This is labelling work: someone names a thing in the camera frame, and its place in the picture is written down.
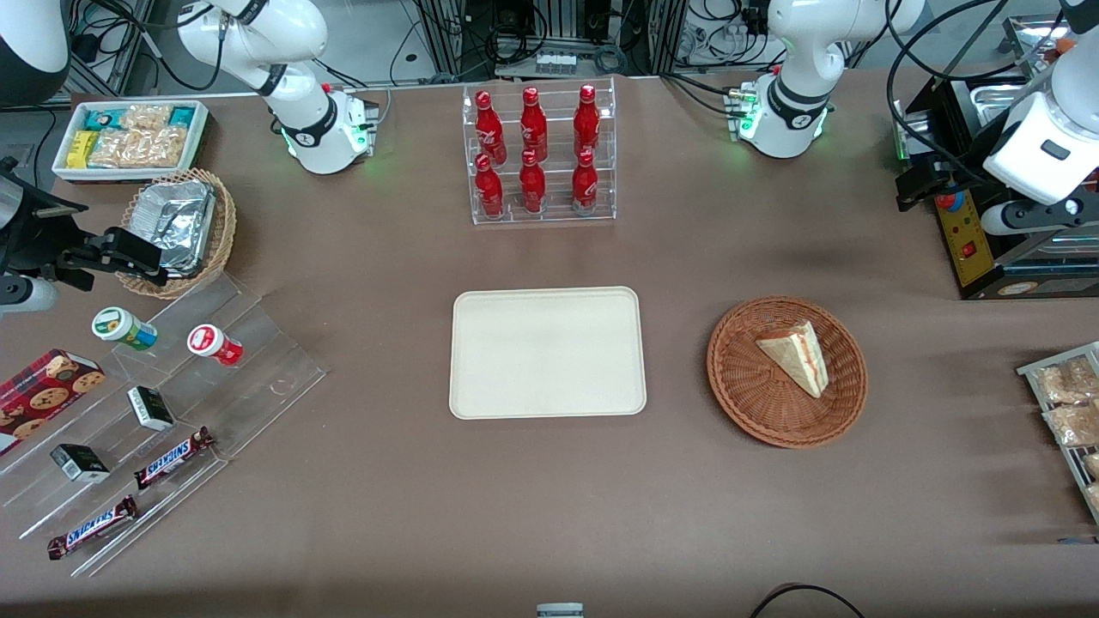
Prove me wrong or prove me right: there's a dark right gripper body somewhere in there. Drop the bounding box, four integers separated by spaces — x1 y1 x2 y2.
0 167 88 281

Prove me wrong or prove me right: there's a triangular sandwich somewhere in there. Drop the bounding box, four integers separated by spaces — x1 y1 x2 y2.
756 320 830 399

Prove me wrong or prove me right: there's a light oval wicker basket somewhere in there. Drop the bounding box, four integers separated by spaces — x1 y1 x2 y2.
115 168 238 300

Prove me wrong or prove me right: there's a round brown wicker basket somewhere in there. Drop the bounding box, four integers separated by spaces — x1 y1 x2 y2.
707 296 869 450

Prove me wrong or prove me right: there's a beige rectangular tray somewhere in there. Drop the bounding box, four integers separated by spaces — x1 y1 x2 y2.
449 287 647 421

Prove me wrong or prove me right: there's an aluminium foil container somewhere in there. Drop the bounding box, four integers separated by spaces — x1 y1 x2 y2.
128 179 216 278

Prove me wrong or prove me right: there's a black food warmer machine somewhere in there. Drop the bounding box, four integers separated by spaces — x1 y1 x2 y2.
893 13 1099 301

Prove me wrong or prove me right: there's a green lid cup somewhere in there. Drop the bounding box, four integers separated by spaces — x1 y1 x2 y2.
92 306 159 352

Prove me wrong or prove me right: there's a steel food pan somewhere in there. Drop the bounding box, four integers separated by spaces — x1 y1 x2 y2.
972 81 1045 118

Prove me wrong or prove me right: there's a large clear cracker bag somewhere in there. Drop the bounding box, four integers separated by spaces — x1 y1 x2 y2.
88 126 189 170

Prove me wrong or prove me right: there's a red lid cup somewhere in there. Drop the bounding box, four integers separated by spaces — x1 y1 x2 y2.
187 324 245 368

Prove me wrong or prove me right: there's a small clear cracker bag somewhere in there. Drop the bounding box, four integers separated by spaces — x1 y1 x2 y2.
118 104 173 132

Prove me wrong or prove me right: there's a white snack bin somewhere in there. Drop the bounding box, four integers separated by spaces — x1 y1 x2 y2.
52 100 210 184

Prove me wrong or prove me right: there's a red cookie box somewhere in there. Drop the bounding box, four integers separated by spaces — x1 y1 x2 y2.
0 348 106 457

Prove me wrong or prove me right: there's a small black box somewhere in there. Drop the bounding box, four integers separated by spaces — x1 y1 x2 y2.
50 443 112 484
127 385 175 433

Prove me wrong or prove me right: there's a clear acrylic stepped stand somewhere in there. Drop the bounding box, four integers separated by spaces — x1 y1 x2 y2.
0 270 328 579

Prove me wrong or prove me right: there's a snickers bar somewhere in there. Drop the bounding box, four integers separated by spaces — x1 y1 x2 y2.
133 426 216 491
47 494 139 561

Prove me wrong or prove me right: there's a red soda bottle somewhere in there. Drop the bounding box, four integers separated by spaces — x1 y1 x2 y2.
571 148 599 214
573 84 601 157
519 149 547 215
475 91 507 166
519 87 549 162
475 154 505 218

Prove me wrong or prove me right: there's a clear acrylic bottle rack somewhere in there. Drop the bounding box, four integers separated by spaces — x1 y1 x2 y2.
462 76 617 227

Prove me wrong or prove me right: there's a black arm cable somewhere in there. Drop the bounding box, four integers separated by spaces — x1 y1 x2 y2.
884 0 1018 177

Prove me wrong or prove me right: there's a grey wire rack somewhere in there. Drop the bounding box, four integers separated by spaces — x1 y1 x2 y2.
1017 341 1099 526

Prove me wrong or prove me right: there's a black table cable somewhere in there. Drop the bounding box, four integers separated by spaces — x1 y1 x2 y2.
749 583 865 618

